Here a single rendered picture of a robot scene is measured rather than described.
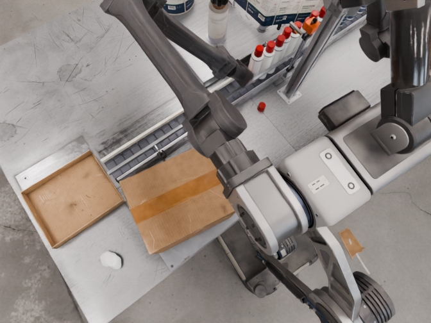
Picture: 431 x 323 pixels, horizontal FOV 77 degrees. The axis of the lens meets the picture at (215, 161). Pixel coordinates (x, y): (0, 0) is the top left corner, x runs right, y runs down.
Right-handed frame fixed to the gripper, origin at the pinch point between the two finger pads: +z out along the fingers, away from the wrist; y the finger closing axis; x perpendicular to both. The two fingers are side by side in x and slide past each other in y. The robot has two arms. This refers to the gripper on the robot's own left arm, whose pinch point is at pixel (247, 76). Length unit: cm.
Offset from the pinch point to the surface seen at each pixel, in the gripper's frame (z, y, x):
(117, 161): -37, 3, 55
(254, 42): 15.7, 15.3, -10.6
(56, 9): 48, 190, 90
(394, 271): 97, -139, 29
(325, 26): -14.9, -13.8, -31.5
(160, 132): -23.6, 2.5, 38.3
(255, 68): -3.2, -1.3, -5.2
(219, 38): 3.6, 24.4, -1.3
